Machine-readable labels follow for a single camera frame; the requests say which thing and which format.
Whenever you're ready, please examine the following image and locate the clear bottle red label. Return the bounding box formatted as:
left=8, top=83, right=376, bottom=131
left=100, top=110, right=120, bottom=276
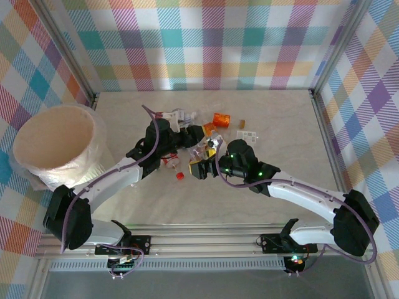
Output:
left=161, top=154, right=183, bottom=171

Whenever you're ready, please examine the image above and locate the green circuit board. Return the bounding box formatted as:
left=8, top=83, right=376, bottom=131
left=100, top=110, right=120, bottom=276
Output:
left=107, top=254, right=140, bottom=280

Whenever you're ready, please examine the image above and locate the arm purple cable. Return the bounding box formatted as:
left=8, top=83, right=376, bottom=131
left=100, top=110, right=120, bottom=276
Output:
left=216, top=140, right=377, bottom=277
left=60, top=104, right=163, bottom=280

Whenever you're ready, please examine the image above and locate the black controller board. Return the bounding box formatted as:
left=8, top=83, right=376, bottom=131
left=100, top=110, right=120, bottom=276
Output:
left=284, top=254, right=309, bottom=277

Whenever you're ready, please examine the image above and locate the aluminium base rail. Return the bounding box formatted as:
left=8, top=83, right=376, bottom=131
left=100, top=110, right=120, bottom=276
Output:
left=34, top=222, right=378, bottom=260

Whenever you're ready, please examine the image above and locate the aluminium frame post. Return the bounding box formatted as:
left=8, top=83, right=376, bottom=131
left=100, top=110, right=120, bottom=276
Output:
left=36, top=0, right=100, bottom=110
left=310, top=0, right=374, bottom=98

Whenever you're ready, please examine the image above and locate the orange juice bottle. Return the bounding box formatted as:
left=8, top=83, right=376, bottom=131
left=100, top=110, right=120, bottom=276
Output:
left=201, top=122, right=223, bottom=141

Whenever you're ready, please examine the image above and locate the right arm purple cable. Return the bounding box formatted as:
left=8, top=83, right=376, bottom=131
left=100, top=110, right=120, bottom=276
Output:
left=216, top=140, right=377, bottom=277

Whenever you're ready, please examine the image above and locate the white waste bin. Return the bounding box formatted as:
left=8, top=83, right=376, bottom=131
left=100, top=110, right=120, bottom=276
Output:
left=12, top=104, right=103, bottom=191

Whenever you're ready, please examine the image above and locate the aluminium table side rail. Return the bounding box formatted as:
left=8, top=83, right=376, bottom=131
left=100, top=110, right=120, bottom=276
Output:
left=310, top=90, right=352, bottom=200

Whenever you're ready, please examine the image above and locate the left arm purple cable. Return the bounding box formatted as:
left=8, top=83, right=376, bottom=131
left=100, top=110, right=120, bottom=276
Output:
left=60, top=104, right=163, bottom=280

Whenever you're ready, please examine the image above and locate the crushed orange can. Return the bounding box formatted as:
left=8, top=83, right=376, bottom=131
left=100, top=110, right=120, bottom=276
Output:
left=213, top=112, right=232, bottom=129

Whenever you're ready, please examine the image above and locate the clear plastic bin liner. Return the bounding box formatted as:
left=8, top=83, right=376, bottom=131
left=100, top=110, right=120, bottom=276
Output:
left=8, top=104, right=105, bottom=192

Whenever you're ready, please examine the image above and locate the grey slotted cable duct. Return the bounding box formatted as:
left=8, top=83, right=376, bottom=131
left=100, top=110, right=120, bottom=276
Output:
left=49, top=260, right=287, bottom=272

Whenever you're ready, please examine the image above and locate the clear unlabelled plastic bottle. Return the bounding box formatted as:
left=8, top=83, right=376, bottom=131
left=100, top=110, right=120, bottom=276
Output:
left=198, top=105, right=224, bottom=118

